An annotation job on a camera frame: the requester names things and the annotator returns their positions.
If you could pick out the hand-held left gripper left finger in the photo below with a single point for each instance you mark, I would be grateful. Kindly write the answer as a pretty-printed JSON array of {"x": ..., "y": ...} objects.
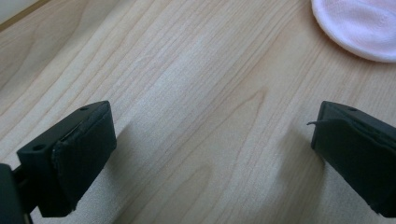
[{"x": 77, "y": 155}]

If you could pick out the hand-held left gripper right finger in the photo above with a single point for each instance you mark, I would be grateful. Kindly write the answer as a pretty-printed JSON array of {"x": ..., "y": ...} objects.
[{"x": 358, "y": 149}]

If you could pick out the pink sock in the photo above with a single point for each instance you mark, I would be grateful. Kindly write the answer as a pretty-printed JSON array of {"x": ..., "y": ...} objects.
[{"x": 358, "y": 25}]

